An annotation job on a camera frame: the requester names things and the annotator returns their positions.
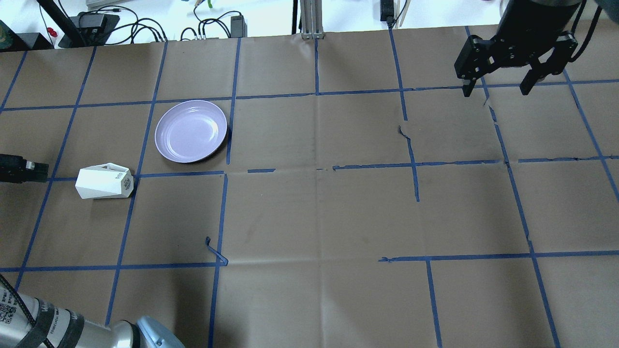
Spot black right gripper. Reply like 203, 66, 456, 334
455, 31, 578, 98

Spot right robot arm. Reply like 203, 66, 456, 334
455, 0, 618, 97

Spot lavender round plate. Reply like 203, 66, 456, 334
153, 101, 228, 163

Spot white faceted cup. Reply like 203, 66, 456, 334
75, 163, 134, 200

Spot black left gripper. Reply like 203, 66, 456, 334
0, 154, 49, 183

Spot black device on desk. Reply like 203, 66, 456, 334
69, 13, 120, 46

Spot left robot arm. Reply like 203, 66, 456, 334
0, 154, 185, 348

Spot black power adapter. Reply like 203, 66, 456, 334
230, 14, 247, 38

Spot black cables bundle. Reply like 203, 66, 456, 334
109, 5, 167, 44

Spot aluminium frame post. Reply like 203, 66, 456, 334
299, 0, 324, 40

